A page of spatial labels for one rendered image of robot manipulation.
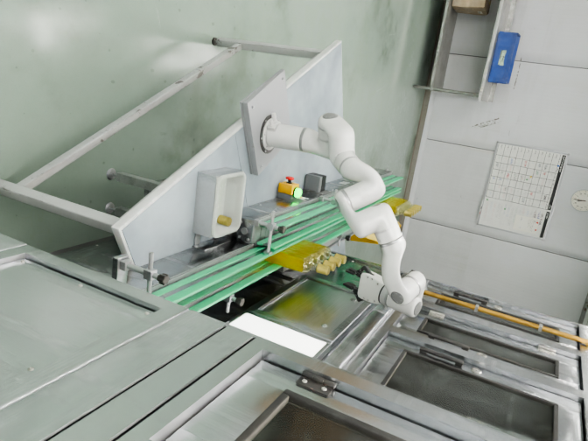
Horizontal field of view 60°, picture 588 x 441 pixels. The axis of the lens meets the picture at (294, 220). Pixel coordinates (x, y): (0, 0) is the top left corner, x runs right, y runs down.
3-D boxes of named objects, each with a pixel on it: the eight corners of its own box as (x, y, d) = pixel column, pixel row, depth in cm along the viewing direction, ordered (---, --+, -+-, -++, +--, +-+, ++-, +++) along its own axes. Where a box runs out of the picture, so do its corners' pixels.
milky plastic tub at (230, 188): (192, 233, 181) (213, 240, 177) (198, 171, 175) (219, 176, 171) (221, 224, 196) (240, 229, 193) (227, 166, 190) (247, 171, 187)
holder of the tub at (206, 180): (191, 247, 183) (208, 252, 180) (198, 171, 175) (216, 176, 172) (219, 236, 198) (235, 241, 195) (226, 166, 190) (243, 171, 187)
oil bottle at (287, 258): (260, 259, 205) (308, 275, 196) (262, 246, 203) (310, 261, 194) (267, 255, 210) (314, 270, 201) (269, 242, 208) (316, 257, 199)
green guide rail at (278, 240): (256, 244, 197) (274, 249, 194) (256, 241, 197) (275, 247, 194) (389, 186, 350) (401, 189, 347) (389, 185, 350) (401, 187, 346)
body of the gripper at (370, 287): (390, 304, 185) (365, 293, 192) (395, 279, 182) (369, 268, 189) (379, 310, 180) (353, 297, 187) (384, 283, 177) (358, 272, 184)
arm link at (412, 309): (415, 285, 166) (430, 273, 172) (387, 274, 172) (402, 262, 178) (412, 323, 173) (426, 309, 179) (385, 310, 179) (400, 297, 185)
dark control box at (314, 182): (303, 189, 256) (318, 192, 252) (304, 173, 254) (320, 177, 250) (310, 186, 263) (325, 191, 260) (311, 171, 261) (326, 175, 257)
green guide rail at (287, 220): (258, 226, 195) (276, 231, 192) (259, 223, 195) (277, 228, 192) (391, 176, 348) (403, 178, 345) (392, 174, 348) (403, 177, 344)
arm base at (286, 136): (258, 122, 196) (295, 127, 190) (272, 106, 205) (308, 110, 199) (263, 155, 206) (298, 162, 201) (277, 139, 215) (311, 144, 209)
